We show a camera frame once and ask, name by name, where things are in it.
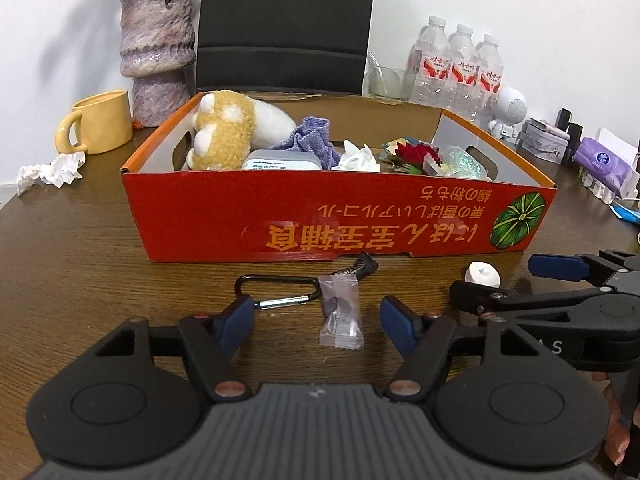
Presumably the patterned foil packet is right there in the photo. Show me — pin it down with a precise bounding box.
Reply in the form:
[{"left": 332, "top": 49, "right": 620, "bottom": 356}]
[{"left": 380, "top": 135, "right": 427, "bottom": 162}]

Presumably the black twisted tie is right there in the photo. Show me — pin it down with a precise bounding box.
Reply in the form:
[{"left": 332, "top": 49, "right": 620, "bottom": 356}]
[{"left": 329, "top": 253, "right": 380, "bottom": 279}]

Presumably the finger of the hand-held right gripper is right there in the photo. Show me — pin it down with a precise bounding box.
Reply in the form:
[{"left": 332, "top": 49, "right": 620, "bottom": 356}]
[
  {"left": 448, "top": 280, "right": 608, "bottom": 322},
  {"left": 528, "top": 249, "right": 640, "bottom": 287}
]

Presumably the person's right hand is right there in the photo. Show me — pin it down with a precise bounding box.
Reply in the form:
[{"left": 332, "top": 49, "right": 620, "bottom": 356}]
[{"left": 589, "top": 371, "right": 634, "bottom": 467}]

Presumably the black carabiner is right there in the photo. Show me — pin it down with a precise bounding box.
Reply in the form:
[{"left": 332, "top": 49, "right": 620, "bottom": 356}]
[{"left": 234, "top": 273, "right": 324, "bottom": 311}]

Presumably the clear cotton swab box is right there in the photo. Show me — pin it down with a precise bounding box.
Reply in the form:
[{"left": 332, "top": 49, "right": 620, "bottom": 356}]
[{"left": 242, "top": 148, "right": 323, "bottom": 171}]

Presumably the purple fabric pouch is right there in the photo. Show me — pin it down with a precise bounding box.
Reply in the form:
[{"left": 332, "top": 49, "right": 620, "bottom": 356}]
[{"left": 267, "top": 116, "right": 344, "bottom": 171}]

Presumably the clear candy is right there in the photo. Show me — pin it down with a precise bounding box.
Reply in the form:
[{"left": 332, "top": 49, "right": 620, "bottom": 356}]
[{"left": 318, "top": 273, "right": 365, "bottom": 350}]

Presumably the small black box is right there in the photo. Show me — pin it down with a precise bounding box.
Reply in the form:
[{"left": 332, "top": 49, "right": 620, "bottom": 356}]
[{"left": 554, "top": 107, "right": 585, "bottom": 166}]

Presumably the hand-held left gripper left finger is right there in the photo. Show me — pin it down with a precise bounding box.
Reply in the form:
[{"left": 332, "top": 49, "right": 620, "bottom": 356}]
[{"left": 92, "top": 294, "right": 256, "bottom": 404}]

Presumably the red artificial rose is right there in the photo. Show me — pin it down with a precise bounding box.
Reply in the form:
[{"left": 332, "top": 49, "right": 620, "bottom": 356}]
[{"left": 394, "top": 142, "right": 441, "bottom": 176}]

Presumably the clear glass bowl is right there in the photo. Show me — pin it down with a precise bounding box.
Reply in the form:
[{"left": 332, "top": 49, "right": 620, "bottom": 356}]
[{"left": 366, "top": 51, "right": 416, "bottom": 101}]

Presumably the purple tissue pack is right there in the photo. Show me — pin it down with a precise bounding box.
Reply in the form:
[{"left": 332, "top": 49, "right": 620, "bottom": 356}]
[{"left": 573, "top": 135, "right": 634, "bottom": 191}]

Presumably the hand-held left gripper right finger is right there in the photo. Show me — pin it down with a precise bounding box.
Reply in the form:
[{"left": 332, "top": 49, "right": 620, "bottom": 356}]
[{"left": 378, "top": 295, "right": 552, "bottom": 404}]

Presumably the clear water bottle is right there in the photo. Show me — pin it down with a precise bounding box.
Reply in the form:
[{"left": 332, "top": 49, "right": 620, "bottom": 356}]
[
  {"left": 473, "top": 33, "right": 504, "bottom": 127},
  {"left": 446, "top": 23, "right": 479, "bottom": 112},
  {"left": 407, "top": 14, "right": 451, "bottom": 107}
]

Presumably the white robot figurine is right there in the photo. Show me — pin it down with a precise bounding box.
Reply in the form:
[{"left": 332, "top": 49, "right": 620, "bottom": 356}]
[{"left": 487, "top": 86, "right": 528, "bottom": 140}]

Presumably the crinkled clear plastic bag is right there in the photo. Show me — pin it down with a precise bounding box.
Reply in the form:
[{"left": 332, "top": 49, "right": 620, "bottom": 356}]
[{"left": 422, "top": 144, "right": 494, "bottom": 181}]

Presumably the yellow mug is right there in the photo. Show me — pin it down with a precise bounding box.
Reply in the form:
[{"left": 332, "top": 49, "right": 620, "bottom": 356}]
[{"left": 54, "top": 89, "right": 135, "bottom": 155}]

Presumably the grey card box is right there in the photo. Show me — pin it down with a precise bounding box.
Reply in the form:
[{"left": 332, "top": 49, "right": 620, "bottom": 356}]
[{"left": 517, "top": 117, "right": 571, "bottom": 164}]

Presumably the row of white vials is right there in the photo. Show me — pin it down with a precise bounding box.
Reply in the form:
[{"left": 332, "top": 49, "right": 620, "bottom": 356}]
[{"left": 579, "top": 169, "right": 621, "bottom": 205}]

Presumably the white charger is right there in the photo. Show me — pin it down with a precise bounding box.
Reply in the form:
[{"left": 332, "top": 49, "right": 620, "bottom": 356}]
[{"left": 619, "top": 169, "right": 640, "bottom": 201}]

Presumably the red cardboard box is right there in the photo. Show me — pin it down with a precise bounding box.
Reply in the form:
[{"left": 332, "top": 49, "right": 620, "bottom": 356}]
[{"left": 119, "top": 90, "right": 558, "bottom": 264}]

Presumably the purple ceramic vase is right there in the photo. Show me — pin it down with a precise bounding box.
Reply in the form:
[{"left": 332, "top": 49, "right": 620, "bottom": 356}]
[{"left": 119, "top": 0, "right": 196, "bottom": 129}]

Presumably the white tissue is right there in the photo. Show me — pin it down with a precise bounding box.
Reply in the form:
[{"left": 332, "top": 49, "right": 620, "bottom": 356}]
[
  {"left": 331, "top": 139, "right": 382, "bottom": 172},
  {"left": 16, "top": 151, "right": 86, "bottom": 197}
]

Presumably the white plastic cap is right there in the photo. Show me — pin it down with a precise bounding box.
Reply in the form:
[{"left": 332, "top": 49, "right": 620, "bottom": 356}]
[{"left": 463, "top": 261, "right": 502, "bottom": 290}]

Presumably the yellow and white plush toy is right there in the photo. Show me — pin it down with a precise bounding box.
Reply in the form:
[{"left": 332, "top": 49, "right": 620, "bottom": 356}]
[{"left": 182, "top": 89, "right": 299, "bottom": 171}]

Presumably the black paper bag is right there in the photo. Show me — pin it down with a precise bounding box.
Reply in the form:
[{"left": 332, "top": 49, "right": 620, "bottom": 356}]
[{"left": 194, "top": 0, "right": 379, "bottom": 96}]

